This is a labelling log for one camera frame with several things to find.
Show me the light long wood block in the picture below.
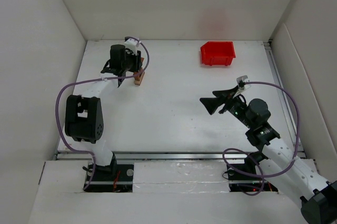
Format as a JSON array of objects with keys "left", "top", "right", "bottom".
[{"left": 134, "top": 73, "right": 145, "bottom": 86}]

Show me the red plastic bin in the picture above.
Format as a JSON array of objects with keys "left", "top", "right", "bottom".
[{"left": 201, "top": 41, "right": 236, "bottom": 66}]

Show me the reddish arch wood block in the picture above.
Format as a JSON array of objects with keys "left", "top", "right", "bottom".
[{"left": 133, "top": 68, "right": 144, "bottom": 81}]

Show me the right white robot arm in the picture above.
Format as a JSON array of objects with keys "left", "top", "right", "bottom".
[{"left": 200, "top": 84, "right": 336, "bottom": 223}]

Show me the white foam front panel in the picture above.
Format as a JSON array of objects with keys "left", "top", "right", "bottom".
[{"left": 133, "top": 161, "right": 230, "bottom": 194}]

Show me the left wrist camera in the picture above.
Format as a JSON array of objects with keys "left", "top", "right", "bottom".
[{"left": 124, "top": 36, "right": 141, "bottom": 54}]

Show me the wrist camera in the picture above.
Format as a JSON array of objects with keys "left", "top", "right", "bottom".
[
  {"left": 124, "top": 36, "right": 141, "bottom": 54},
  {"left": 236, "top": 75, "right": 248, "bottom": 87}
]

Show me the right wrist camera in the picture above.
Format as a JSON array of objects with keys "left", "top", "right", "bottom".
[{"left": 236, "top": 75, "right": 248, "bottom": 87}]

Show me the aluminium right rail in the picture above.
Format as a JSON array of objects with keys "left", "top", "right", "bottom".
[{"left": 263, "top": 42, "right": 297, "bottom": 146}]

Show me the aluminium rail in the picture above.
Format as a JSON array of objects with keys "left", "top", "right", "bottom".
[
  {"left": 263, "top": 42, "right": 297, "bottom": 146},
  {"left": 55, "top": 151, "right": 305, "bottom": 160}
]

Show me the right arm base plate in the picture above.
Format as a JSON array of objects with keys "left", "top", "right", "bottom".
[{"left": 222, "top": 165, "right": 262, "bottom": 194}]

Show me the aluminium front rail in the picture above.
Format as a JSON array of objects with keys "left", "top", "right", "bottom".
[{"left": 55, "top": 151, "right": 305, "bottom": 160}]

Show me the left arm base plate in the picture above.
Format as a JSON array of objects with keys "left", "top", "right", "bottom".
[{"left": 83, "top": 164, "right": 134, "bottom": 193}]

